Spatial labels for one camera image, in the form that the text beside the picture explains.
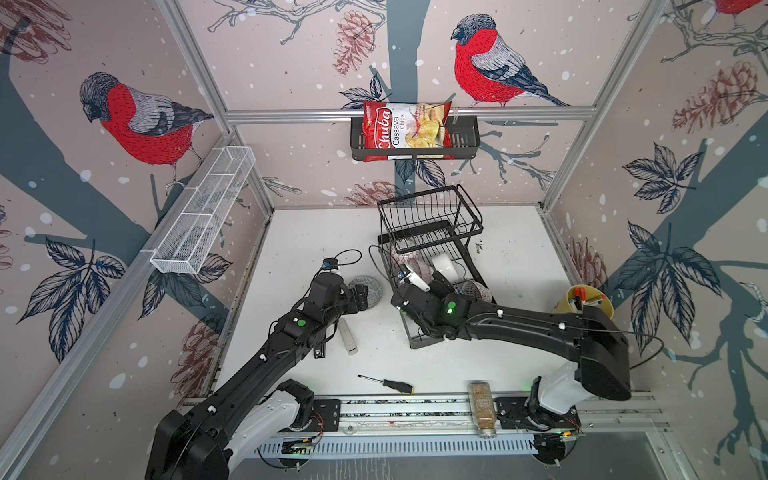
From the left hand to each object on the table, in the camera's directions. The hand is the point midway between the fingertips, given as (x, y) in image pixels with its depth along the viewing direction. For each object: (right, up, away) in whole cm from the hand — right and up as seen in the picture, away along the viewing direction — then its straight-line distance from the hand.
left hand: (355, 289), depth 80 cm
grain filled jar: (+32, -27, -9) cm, 43 cm away
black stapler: (-10, -17, +2) cm, 20 cm away
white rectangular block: (-3, -15, +4) cm, 15 cm away
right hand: (+18, +1, 0) cm, 18 cm away
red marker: (+63, -1, +1) cm, 63 cm away
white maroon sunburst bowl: (+35, -1, +5) cm, 35 cm away
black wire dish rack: (+25, +16, +30) cm, 42 cm away
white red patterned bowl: (+14, +7, +18) cm, 24 cm away
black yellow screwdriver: (+11, -25, -3) cm, 27 cm away
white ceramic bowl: (+27, +5, +11) cm, 30 cm away
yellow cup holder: (+66, -1, +1) cm, 66 cm away
